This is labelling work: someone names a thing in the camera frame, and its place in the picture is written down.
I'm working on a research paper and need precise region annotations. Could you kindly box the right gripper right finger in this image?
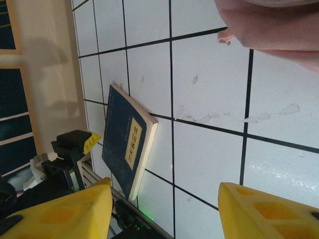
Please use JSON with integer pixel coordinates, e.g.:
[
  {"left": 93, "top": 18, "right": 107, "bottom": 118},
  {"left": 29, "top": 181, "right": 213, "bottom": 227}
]
[{"left": 218, "top": 182, "right": 319, "bottom": 239}]

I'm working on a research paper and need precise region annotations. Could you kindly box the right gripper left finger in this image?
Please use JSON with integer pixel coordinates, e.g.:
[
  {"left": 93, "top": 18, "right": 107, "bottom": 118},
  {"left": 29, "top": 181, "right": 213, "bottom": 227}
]
[{"left": 0, "top": 177, "right": 113, "bottom": 239}]

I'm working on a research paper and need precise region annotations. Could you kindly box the dark blue book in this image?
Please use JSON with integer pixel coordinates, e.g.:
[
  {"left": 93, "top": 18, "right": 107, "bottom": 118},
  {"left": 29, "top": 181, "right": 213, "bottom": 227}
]
[{"left": 101, "top": 83, "right": 160, "bottom": 202}]

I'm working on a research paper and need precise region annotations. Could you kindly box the pink student backpack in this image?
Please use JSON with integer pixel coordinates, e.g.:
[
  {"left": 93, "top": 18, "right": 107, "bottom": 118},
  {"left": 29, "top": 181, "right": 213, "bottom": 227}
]
[{"left": 214, "top": 0, "right": 319, "bottom": 74}]

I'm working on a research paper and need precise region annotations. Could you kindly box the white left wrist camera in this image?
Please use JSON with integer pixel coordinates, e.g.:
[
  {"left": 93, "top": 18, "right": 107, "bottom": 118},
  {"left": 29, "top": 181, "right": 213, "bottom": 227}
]
[{"left": 23, "top": 152, "right": 60, "bottom": 190}]

